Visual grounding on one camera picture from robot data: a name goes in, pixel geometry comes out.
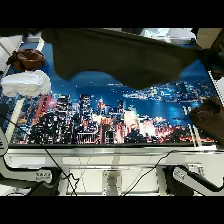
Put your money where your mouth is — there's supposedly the olive green T-shirt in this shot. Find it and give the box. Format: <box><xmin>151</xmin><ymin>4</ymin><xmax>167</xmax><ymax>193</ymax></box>
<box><xmin>39</xmin><ymin>28</ymin><xmax>224</xmax><ymax>91</ymax></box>

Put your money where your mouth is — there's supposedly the white garment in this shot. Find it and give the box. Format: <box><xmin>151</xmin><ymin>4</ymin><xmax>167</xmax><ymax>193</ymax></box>
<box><xmin>0</xmin><ymin>69</ymin><xmax>53</xmax><ymax>98</ymax></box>

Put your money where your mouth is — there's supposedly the dark brown garment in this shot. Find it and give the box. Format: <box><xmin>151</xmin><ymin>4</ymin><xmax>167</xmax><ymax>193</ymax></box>
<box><xmin>189</xmin><ymin>96</ymin><xmax>224</xmax><ymax>145</ymax></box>

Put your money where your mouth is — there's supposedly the red-brown garment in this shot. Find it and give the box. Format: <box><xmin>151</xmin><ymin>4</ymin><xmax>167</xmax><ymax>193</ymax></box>
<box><xmin>5</xmin><ymin>49</ymin><xmax>48</xmax><ymax>72</ymax></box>

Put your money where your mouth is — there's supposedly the black cable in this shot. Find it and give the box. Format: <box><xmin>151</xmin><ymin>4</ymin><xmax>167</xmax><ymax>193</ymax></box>
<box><xmin>121</xmin><ymin>149</ymin><xmax>176</xmax><ymax>197</ymax></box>
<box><xmin>41</xmin><ymin>146</ymin><xmax>81</xmax><ymax>197</ymax></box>

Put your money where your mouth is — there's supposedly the silver frame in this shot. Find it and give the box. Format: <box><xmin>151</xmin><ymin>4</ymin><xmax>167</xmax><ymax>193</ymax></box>
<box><xmin>0</xmin><ymin>145</ymin><xmax>224</xmax><ymax>197</ymax></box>

